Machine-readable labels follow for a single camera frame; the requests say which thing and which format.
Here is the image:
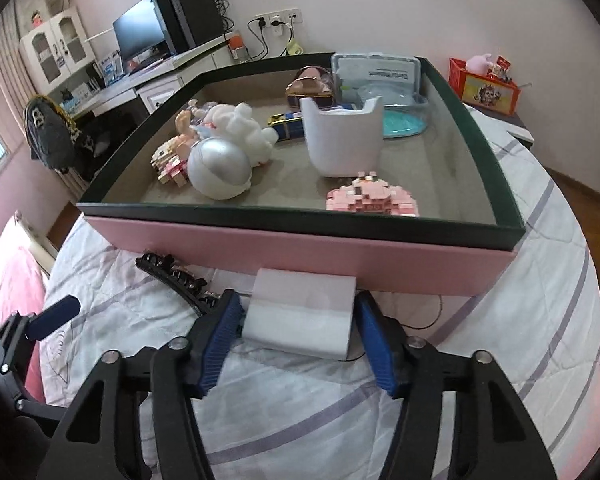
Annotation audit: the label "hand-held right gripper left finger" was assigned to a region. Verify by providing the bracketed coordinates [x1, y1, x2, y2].
[35, 289, 244, 480]

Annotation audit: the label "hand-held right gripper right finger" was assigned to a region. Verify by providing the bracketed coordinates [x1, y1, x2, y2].
[354, 291, 563, 480]

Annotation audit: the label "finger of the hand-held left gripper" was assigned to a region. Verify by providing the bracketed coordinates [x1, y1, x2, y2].
[7, 296, 81, 343]

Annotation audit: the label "white power bank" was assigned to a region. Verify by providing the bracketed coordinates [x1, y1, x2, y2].
[241, 268, 357, 361]

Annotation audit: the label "pink box with green rim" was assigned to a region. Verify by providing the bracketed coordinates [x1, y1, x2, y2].
[76, 51, 527, 297]

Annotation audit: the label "silver egg-shaped toy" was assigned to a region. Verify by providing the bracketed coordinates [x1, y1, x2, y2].
[186, 137, 253, 200]

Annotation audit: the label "white plush toy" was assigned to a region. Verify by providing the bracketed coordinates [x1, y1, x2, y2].
[207, 102, 278, 168]

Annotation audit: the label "teal clear dish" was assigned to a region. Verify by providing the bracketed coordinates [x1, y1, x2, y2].
[382, 92, 431, 139]

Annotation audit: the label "small blue box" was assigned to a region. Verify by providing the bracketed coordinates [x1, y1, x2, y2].
[267, 110, 308, 142]

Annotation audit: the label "gold pink round case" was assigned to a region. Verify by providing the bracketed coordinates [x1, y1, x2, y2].
[285, 66, 337, 109]

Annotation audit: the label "black hair claw clip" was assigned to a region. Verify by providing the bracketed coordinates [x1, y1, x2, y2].
[135, 252, 221, 317]

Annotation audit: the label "white striped tablecloth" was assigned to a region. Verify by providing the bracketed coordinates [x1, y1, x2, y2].
[40, 105, 600, 480]

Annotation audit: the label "black skull backpack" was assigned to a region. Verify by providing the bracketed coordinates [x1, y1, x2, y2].
[24, 95, 88, 171]

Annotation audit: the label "pink white block cat figure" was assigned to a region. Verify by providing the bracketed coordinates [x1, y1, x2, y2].
[151, 135, 193, 187]

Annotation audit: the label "black office chair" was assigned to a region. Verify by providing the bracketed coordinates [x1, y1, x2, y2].
[70, 110, 151, 183]

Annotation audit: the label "white cup holder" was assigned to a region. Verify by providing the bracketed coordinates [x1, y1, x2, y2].
[300, 95, 385, 178]

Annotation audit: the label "pale curtain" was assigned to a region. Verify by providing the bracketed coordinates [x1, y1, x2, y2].
[0, 0, 41, 201]

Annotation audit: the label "white desk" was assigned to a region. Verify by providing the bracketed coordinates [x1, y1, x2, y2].
[60, 30, 236, 126]

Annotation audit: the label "blue and white boxes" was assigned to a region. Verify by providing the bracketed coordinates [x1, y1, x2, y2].
[97, 52, 123, 83]

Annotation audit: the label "low black-topped bench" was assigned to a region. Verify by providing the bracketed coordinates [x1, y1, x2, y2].
[462, 102, 535, 148]

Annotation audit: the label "white hutch cabinet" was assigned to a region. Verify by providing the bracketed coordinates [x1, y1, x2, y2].
[19, 7, 96, 96]

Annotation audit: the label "clear plastic lidded box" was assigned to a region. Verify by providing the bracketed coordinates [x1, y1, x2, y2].
[330, 52, 423, 106]

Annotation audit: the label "red printed crate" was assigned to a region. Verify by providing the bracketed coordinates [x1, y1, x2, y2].
[449, 57, 522, 115]

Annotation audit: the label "pink plush toy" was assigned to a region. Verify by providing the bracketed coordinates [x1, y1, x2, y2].
[467, 52, 493, 77]

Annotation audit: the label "black computer monitor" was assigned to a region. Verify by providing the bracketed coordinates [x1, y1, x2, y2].
[112, 0, 173, 63]

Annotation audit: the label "black computer tower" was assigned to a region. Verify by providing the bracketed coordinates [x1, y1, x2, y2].
[152, 0, 226, 56]

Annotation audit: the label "white wall outlet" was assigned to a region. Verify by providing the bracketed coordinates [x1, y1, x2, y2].
[254, 8, 301, 26]

